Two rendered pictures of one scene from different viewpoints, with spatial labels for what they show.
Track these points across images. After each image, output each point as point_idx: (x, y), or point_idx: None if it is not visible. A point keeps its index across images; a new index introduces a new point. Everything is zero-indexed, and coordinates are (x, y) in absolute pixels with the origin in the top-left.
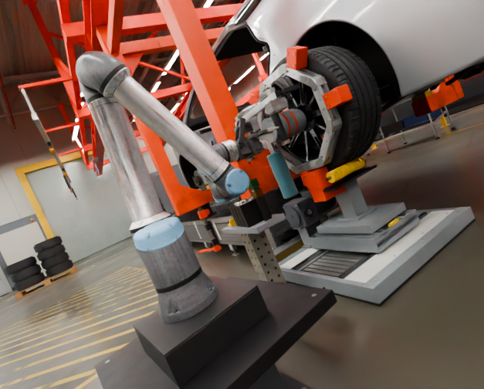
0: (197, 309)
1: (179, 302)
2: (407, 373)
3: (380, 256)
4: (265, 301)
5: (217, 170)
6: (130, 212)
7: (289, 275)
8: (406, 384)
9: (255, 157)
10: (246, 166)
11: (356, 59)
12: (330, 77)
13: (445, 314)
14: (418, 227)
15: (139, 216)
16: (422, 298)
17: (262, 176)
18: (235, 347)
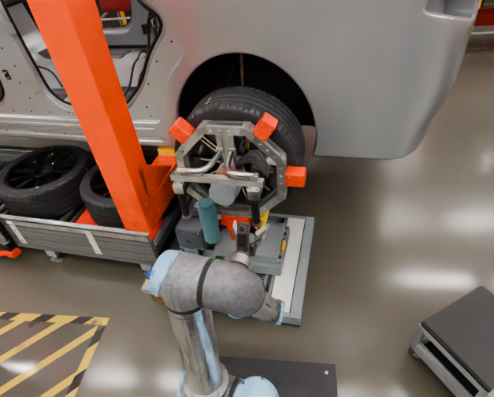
0: None
1: None
2: (347, 380)
3: (281, 278)
4: (289, 386)
5: (276, 315)
6: (203, 389)
7: None
8: (350, 387)
9: (150, 183)
10: (146, 198)
11: (298, 124)
12: (290, 153)
13: (341, 326)
14: (289, 239)
15: (213, 388)
16: (321, 313)
17: (157, 202)
18: None
